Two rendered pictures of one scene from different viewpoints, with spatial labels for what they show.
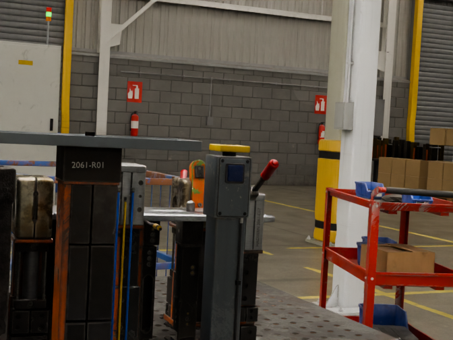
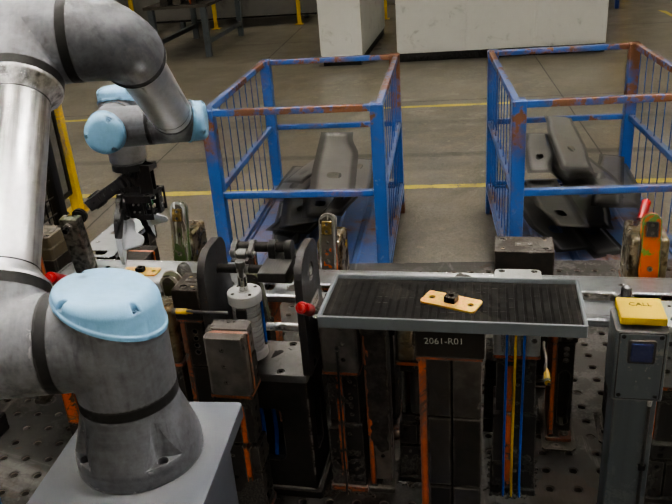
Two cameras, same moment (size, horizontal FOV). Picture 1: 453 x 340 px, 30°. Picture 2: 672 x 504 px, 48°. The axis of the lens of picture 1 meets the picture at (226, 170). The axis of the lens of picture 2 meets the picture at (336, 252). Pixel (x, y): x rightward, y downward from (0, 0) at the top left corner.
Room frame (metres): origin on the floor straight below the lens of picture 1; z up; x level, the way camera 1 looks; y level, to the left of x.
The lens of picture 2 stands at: (0.58, -0.16, 1.68)
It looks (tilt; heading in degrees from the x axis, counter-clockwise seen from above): 24 degrees down; 34
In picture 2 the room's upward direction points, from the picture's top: 4 degrees counter-clockwise
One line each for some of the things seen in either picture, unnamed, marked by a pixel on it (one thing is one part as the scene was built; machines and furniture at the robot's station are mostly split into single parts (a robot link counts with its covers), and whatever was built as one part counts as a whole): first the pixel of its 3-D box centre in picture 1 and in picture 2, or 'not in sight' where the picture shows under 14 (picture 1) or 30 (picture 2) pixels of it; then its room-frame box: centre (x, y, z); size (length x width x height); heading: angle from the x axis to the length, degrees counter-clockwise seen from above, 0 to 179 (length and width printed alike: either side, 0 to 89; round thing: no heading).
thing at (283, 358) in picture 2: not in sight; (272, 366); (1.47, 0.59, 0.94); 0.18 x 0.13 x 0.49; 110
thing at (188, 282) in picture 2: not in sight; (208, 381); (1.42, 0.71, 0.91); 0.07 x 0.05 x 0.42; 20
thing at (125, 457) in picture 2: not in sight; (134, 418); (1.06, 0.47, 1.15); 0.15 x 0.15 x 0.10
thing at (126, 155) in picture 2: not in sight; (127, 151); (1.60, 1.01, 1.27); 0.08 x 0.08 x 0.05
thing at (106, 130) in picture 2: not in sight; (118, 127); (1.52, 0.93, 1.35); 0.11 x 0.11 x 0.08; 35
